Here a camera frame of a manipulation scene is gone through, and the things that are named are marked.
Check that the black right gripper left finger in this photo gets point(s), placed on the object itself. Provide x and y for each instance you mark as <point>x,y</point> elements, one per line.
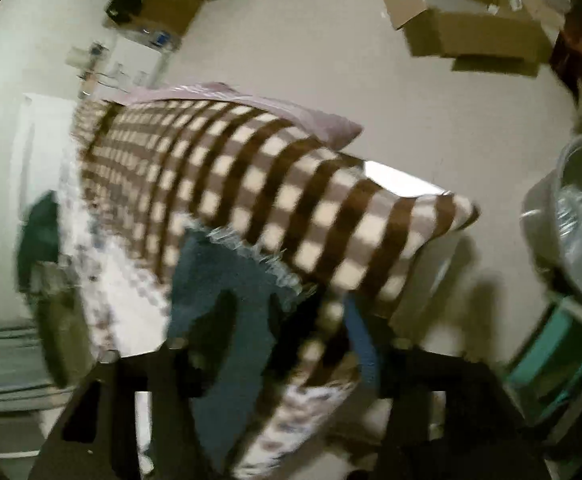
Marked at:
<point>178,373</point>

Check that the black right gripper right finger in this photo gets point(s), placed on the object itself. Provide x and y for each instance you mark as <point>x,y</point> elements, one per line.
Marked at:
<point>391,372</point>

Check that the dark blue denim pant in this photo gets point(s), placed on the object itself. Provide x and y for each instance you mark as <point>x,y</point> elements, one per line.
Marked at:
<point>269,360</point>

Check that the dark green clothing pile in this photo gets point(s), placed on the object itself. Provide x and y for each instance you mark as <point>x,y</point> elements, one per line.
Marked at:
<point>39,239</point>

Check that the white floral bed sheet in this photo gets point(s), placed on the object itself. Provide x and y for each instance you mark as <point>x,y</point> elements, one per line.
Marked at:
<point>127,309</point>

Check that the teal metal rack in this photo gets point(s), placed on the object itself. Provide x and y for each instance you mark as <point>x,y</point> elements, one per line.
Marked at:
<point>547,370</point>

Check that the brown checkered blanket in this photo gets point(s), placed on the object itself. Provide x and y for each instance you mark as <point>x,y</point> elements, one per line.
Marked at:
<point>152,170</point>

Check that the grey plastic bucket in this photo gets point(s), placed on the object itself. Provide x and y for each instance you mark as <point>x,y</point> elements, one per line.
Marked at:
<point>551,215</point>

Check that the pink pillow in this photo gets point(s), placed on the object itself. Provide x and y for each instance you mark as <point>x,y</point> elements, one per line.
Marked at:
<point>336,131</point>

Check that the open cardboard box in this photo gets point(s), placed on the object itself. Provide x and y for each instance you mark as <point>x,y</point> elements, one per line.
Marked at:
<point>488,36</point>

